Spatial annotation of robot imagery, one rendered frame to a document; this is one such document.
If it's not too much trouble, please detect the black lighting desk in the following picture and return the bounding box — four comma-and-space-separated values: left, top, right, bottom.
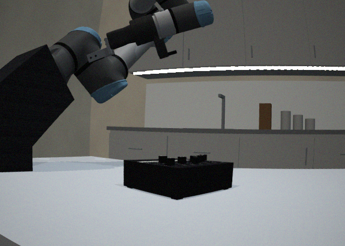
123, 154, 233, 200

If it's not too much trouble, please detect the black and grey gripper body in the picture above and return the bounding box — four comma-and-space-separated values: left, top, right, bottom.
106, 9, 177, 59

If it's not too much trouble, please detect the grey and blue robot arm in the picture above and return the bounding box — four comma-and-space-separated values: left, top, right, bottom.
49, 0, 214, 103

